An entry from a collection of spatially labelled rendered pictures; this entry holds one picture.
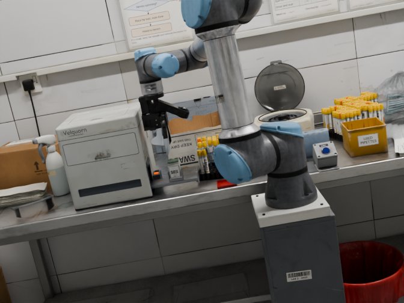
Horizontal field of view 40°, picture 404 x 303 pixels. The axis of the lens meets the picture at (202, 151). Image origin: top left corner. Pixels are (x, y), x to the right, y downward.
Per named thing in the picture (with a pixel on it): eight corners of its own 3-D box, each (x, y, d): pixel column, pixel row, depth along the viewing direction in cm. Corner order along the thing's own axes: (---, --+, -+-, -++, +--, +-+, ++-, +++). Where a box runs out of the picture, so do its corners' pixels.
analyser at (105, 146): (74, 211, 192) (53, 128, 184) (88, 186, 218) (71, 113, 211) (161, 196, 191) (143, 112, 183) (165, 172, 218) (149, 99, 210)
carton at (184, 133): (169, 171, 219) (162, 134, 215) (172, 152, 247) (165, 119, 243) (230, 160, 218) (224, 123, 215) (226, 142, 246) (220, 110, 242)
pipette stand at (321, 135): (304, 162, 199) (300, 135, 197) (302, 156, 206) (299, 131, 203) (332, 157, 198) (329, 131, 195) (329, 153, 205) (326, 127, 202)
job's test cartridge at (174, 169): (170, 181, 192) (167, 164, 190) (171, 177, 197) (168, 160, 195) (181, 179, 192) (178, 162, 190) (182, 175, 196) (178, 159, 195)
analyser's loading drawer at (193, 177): (142, 193, 192) (139, 178, 190) (143, 187, 198) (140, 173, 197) (199, 183, 191) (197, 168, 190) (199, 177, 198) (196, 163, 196)
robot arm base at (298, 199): (318, 205, 150) (313, 171, 148) (263, 211, 154) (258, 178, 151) (317, 187, 165) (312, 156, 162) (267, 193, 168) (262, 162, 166)
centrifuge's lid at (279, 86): (250, 64, 235) (251, 64, 243) (258, 122, 238) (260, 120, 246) (300, 56, 231) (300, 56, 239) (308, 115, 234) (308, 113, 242)
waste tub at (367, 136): (350, 157, 194) (347, 130, 192) (342, 148, 207) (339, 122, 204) (389, 151, 193) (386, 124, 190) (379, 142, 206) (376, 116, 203)
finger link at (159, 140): (154, 157, 185) (150, 131, 188) (171, 154, 185) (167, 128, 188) (152, 154, 182) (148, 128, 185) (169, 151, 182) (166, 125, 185)
